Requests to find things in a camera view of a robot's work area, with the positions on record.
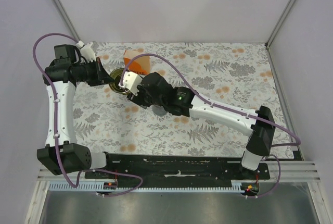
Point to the right aluminium frame post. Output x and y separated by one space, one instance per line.
287 10

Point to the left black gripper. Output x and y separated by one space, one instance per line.
96 81

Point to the white slotted cable duct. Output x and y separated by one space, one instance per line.
106 187

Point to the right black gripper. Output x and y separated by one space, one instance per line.
138 99

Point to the aluminium frame post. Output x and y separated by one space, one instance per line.
287 10
66 19

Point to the floral patterned table mat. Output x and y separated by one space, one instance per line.
228 73

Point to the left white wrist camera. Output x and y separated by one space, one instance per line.
88 51

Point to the orange coffee filter box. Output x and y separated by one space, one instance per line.
139 66

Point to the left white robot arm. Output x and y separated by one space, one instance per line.
72 64

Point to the left aluminium frame post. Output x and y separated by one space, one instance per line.
66 19

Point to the black mounting base plate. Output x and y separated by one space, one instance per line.
177 170

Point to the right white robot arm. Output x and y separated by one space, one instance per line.
257 125

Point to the dark glass dripper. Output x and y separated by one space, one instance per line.
115 85

